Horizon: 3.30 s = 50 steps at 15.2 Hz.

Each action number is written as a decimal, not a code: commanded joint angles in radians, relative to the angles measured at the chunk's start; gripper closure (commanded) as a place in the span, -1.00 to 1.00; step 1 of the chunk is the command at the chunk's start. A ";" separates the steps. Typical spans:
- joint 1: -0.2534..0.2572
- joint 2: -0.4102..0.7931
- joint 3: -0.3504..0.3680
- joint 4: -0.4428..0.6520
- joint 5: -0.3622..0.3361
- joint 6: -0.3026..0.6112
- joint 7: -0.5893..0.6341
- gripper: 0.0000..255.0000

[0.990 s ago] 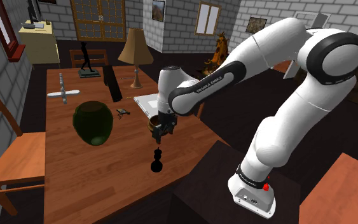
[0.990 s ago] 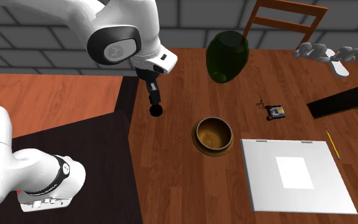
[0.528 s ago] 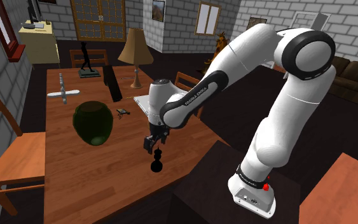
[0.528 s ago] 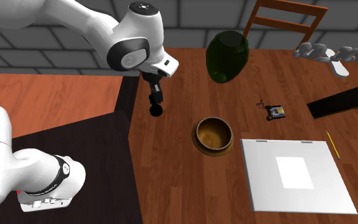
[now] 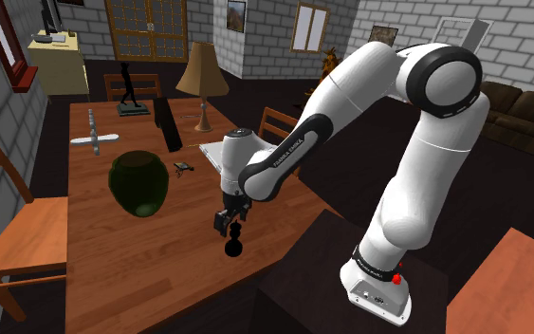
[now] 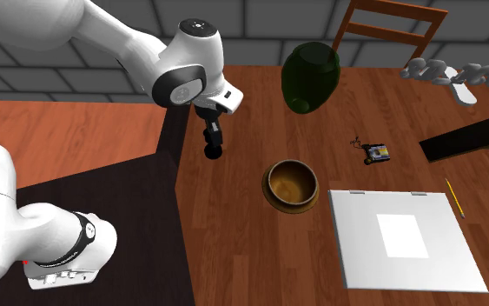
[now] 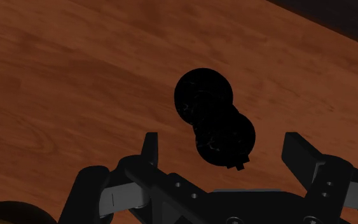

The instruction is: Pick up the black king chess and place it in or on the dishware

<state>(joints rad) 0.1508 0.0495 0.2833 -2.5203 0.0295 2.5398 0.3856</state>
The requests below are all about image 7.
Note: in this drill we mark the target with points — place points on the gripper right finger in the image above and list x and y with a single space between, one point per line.
327 173

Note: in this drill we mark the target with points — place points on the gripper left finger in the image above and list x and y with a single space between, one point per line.
154 183

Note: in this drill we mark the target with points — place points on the black marbled pepper grinder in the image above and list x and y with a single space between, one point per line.
211 114

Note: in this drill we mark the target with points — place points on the dark yellow round object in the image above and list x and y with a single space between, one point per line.
8 212

